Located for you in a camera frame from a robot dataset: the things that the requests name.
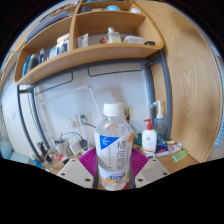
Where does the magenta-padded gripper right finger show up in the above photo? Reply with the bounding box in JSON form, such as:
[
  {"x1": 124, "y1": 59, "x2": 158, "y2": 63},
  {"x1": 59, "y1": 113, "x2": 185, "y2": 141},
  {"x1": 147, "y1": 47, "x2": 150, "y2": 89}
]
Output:
[{"x1": 127, "y1": 148, "x2": 170, "y2": 189}]

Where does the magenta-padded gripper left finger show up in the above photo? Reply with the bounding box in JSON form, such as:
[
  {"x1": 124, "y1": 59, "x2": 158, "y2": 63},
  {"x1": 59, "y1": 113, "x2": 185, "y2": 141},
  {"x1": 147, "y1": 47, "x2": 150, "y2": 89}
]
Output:
[{"x1": 58, "y1": 148, "x2": 100, "y2": 190}]

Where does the clear plastic drink bottle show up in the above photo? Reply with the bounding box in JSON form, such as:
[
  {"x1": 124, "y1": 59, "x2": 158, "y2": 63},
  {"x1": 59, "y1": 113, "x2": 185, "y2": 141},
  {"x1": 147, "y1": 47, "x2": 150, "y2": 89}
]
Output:
[{"x1": 94, "y1": 102, "x2": 135, "y2": 192}]

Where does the blue box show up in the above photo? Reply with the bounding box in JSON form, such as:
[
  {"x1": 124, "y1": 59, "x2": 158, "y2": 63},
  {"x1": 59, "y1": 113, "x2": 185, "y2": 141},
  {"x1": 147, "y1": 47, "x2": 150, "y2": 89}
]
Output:
[{"x1": 156, "y1": 141, "x2": 169, "y2": 154}]

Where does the steel cup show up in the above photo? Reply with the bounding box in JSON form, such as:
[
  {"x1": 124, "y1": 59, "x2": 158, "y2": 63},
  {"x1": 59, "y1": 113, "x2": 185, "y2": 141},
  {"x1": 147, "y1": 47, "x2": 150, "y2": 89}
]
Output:
[{"x1": 54, "y1": 139, "x2": 69, "y2": 158}]

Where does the black charger plug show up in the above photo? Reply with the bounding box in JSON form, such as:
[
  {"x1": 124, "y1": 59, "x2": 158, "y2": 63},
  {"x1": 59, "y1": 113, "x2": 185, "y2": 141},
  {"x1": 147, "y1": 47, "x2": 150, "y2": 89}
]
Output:
[{"x1": 79, "y1": 139, "x2": 89, "y2": 150}]

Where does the white red pump lotion bottle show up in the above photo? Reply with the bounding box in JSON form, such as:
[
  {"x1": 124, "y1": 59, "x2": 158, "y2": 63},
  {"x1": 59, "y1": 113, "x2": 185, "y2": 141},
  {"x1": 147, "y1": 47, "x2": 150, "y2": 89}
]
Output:
[{"x1": 141, "y1": 118, "x2": 158, "y2": 158}]

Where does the white tube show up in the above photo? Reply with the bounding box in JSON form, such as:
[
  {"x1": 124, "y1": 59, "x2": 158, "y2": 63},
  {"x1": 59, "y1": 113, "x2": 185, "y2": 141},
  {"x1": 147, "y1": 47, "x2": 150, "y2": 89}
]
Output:
[{"x1": 168, "y1": 142, "x2": 184, "y2": 154}]

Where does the small blue tube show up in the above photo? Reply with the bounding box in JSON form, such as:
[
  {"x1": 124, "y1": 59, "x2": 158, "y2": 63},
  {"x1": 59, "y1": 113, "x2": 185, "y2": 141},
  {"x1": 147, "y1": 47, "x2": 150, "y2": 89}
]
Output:
[{"x1": 29, "y1": 153, "x2": 44, "y2": 169}]

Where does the blue bottle with white nozzle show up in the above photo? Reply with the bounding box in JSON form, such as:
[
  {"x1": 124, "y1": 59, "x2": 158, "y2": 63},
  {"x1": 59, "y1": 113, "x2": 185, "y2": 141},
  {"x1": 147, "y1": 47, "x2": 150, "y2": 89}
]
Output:
[{"x1": 151, "y1": 100, "x2": 167, "y2": 142}]

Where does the white desk lamp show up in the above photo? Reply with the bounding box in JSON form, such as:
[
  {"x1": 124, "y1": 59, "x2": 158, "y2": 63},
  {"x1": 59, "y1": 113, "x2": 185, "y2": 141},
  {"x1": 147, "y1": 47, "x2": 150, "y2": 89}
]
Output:
[{"x1": 36, "y1": 84, "x2": 103, "y2": 122}]

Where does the wooden shelf unit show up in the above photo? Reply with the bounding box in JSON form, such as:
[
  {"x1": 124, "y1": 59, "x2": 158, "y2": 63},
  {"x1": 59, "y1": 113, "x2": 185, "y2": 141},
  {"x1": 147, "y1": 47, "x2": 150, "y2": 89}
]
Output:
[{"x1": 13, "y1": 0, "x2": 165, "y2": 86}]

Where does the white wall socket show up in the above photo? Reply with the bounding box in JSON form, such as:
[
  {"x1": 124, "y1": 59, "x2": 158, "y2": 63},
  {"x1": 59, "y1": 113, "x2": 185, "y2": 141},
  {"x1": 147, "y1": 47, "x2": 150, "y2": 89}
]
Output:
[
  {"x1": 79, "y1": 111, "x2": 92, "y2": 125},
  {"x1": 65, "y1": 114, "x2": 79, "y2": 129}
]

